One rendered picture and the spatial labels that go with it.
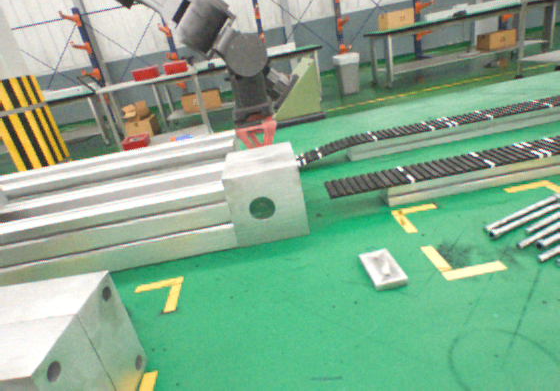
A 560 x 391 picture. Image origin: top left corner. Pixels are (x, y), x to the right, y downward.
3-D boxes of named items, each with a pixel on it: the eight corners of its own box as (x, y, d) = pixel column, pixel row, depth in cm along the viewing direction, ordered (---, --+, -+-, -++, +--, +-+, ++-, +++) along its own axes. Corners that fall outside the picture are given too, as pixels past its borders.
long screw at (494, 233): (495, 241, 36) (496, 233, 36) (486, 237, 37) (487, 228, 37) (567, 208, 39) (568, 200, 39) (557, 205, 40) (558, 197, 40)
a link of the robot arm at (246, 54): (207, -9, 55) (179, 40, 57) (206, -22, 45) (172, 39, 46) (270, 39, 59) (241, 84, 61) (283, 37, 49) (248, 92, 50)
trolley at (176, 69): (215, 144, 410) (191, 53, 372) (222, 156, 361) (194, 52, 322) (124, 168, 391) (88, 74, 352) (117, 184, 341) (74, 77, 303)
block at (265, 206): (298, 194, 55) (288, 136, 52) (310, 234, 44) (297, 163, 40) (242, 205, 55) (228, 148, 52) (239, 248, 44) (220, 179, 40)
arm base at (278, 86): (293, 77, 114) (273, 109, 116) (272, 62, 112) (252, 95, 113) (300, 75, 106) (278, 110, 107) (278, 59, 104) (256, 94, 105)
